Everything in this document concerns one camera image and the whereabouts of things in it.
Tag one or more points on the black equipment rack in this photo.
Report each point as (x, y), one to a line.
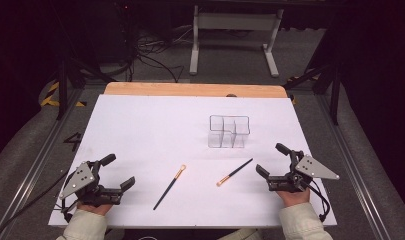
(116, 30)

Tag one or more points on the person's left hand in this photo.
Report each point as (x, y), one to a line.
(96, 210)

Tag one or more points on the clear plastic organizer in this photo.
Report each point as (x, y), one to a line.
(223, 133)

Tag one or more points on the aluminium floor rail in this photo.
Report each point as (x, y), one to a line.
(36, 166)
(353, 166)

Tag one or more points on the white metal stand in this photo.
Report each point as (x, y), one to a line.
(236, 21)

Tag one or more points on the black gold makeup brush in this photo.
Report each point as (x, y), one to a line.
(235, 172)
(170, 187)

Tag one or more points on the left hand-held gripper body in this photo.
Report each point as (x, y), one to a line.
(78, 178)

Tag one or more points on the black tripod stand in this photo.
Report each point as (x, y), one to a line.
(335, 96)
(61, 90)

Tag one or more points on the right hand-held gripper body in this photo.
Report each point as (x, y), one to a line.
(311, 169)

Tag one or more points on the person's right hand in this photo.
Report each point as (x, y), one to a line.
(294, 198)

